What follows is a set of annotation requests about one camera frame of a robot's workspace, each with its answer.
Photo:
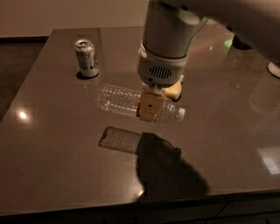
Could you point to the clear plastic water bottle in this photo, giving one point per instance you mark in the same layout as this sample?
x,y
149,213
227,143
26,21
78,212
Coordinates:
x,y
126,102

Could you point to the black mesh cup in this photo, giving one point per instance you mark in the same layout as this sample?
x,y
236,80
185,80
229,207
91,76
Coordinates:
x,y
239,44

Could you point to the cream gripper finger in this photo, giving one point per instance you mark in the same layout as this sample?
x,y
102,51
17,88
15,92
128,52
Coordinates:
x,y
150,105
154,89

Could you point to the yellow sponge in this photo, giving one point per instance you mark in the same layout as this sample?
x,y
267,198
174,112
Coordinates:
x,y
174,92

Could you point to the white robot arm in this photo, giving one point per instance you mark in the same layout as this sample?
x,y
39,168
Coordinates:
x,y
168,33

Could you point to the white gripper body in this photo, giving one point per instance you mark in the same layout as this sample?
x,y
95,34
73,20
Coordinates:
x,y
159,71

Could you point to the green white soda can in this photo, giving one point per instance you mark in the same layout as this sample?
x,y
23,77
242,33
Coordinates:
x,y
85,53

